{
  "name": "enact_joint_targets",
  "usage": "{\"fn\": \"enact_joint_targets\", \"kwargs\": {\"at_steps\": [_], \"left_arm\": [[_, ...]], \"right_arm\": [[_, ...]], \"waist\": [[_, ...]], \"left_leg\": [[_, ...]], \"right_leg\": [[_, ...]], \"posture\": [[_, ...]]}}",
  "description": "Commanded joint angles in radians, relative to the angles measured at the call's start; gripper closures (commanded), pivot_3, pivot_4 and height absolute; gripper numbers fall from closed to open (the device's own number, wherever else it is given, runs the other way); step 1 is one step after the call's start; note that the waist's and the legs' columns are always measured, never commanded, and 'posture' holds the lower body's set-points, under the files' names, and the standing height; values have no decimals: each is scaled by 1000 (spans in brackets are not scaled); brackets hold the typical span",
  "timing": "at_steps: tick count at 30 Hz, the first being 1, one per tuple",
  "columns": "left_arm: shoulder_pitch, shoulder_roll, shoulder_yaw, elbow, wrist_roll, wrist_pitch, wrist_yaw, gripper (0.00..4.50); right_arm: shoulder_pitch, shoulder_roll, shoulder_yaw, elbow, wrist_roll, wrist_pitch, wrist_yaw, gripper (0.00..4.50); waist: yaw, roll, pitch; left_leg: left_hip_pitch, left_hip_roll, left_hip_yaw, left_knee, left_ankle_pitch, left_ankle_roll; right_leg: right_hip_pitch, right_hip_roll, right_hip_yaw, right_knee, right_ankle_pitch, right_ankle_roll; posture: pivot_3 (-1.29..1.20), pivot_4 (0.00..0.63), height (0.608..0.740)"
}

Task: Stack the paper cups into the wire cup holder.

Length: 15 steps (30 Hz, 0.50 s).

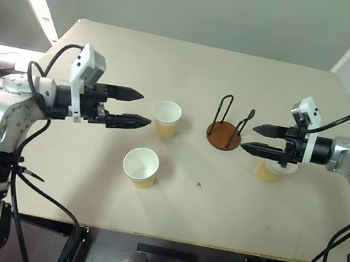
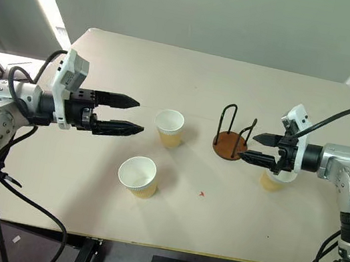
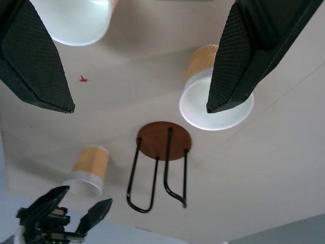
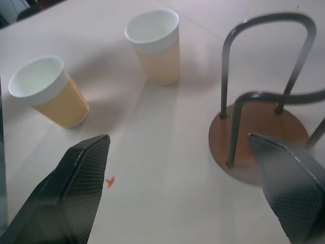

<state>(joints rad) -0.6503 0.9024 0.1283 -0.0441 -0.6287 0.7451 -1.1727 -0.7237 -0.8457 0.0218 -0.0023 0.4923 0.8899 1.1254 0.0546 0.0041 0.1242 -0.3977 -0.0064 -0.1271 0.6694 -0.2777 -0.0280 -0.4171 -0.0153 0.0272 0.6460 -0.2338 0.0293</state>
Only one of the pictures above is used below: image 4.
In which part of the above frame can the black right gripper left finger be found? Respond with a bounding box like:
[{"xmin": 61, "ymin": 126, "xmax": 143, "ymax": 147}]
[{"xmin": 0, "ymin": 134, "xmax": 111, "ymax": 244}]

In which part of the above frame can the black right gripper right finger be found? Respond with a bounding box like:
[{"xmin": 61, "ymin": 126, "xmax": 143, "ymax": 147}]
[{"xmin": 247, "ymin": 133, "xmax": 325, "ymax": 244}]

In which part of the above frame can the ribbed tan paper cup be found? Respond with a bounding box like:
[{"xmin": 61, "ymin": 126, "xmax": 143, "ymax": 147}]
[
  {"xmin": 124, "ymin": 10, "xmax": 181, "ymax": 86},
  {"xmin": 8, "ymin": 56, "xmax": 90, "ymax": 130}
]

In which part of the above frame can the dark chair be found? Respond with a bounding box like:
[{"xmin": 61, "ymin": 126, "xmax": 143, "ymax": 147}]
[{"xmin": 0, "ymin": 0, "xmax": 67, "ymax": 29}]

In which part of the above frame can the metal wire rack wooden base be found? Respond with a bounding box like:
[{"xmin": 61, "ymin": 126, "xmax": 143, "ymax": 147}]
[{"xmin": 209, "ymin": 12, "xmax": 325, "ymax": 187}]

